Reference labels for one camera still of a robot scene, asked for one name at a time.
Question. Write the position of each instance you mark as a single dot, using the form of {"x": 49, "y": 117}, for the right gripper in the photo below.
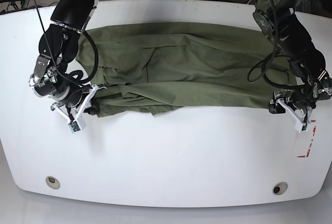
{"x": 70, "y": 95}

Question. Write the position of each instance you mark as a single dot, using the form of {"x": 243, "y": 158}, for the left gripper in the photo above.
{"x": 300, "y": 98}

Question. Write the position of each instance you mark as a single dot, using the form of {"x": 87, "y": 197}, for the green T-shirt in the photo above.
{"x": 160, "y": 67}

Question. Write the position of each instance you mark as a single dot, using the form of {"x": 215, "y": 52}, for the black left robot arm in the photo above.
{"x": 290, "y": 39}

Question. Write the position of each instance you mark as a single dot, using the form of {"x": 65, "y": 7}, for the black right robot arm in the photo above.
{"x": 58, "y": 47}

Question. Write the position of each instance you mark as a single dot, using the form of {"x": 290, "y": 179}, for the red tape rectangle marking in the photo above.
{"x": 304, "y": 140}

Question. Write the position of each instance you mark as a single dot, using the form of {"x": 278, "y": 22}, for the right grey table grommet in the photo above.
{"x": 280, "y": 188}

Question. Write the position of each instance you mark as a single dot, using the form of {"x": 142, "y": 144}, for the grey table grommet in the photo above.
{"x": 52, "y": 182}
{"x": 280, "y": 188}

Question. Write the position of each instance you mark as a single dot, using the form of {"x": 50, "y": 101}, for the left grey table grommet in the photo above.
{"x": 52, "y": 182}

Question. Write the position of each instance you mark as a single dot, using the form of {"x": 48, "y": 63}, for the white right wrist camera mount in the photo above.
{"x": 74, "y": 116}

